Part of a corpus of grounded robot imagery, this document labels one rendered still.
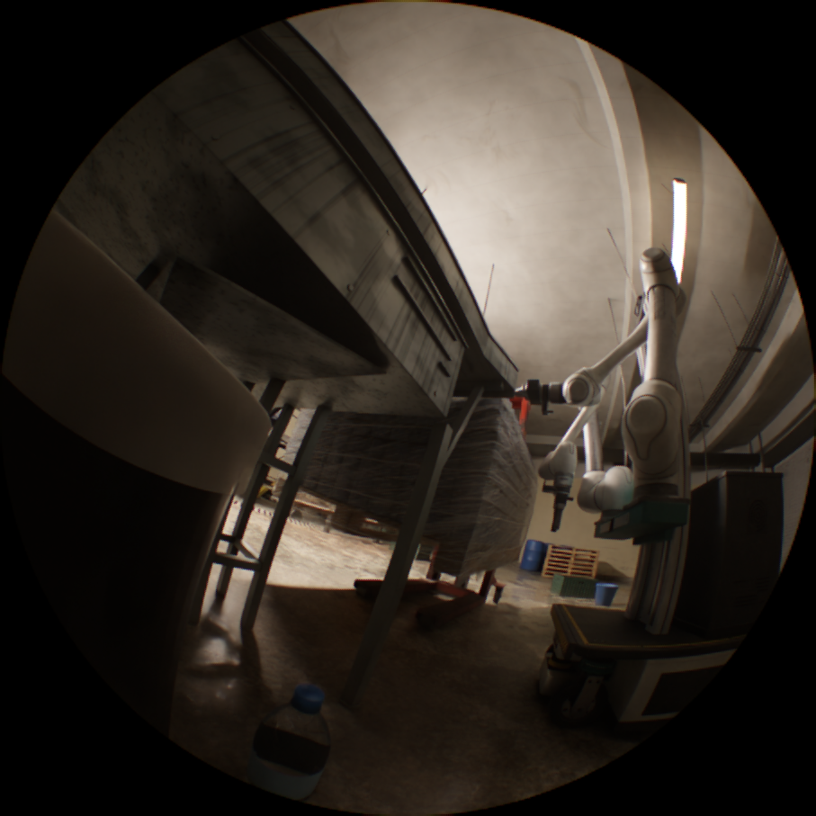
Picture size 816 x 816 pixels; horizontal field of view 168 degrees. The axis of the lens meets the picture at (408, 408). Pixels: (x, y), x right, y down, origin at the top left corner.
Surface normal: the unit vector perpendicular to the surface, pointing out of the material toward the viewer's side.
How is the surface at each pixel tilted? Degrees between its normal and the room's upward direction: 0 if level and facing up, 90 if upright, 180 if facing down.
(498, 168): 180
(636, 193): 180
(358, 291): 90
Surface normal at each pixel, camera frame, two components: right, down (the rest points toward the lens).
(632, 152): -0.30, 0.87
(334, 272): 0.83, 0.04
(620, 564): -0.48, -0.48
